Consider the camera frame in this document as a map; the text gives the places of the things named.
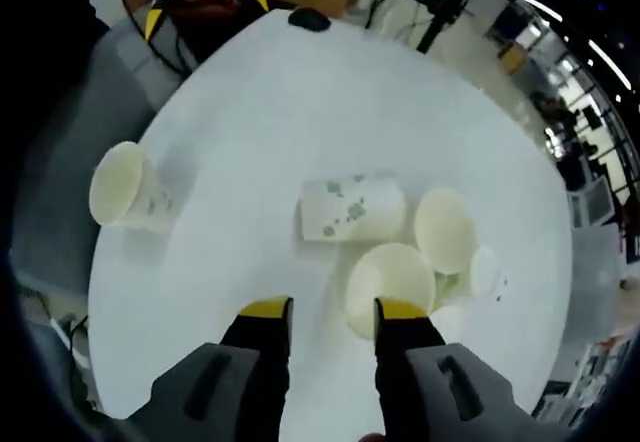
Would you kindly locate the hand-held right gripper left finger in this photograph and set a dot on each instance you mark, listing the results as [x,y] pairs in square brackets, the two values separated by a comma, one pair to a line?
[235,382]

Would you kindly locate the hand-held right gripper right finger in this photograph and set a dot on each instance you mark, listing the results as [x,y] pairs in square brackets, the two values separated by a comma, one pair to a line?
[435,392]

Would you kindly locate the green printed paper cup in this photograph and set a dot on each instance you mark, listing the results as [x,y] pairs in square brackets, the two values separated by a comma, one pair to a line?
[350,209]
[484,272]
[445,229]
[117,182]
[390,277]

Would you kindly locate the person's right hand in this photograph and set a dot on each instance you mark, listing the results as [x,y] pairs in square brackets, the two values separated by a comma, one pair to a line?
[372,438]

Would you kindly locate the black computer mouse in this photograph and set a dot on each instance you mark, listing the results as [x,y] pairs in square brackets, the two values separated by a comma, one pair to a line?
[308,18]

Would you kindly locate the black tripod stand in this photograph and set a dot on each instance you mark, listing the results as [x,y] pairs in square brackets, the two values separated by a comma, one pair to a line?
[440,17]

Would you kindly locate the yellow cabinet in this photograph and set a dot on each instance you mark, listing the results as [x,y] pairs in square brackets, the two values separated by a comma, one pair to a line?
[515,57]

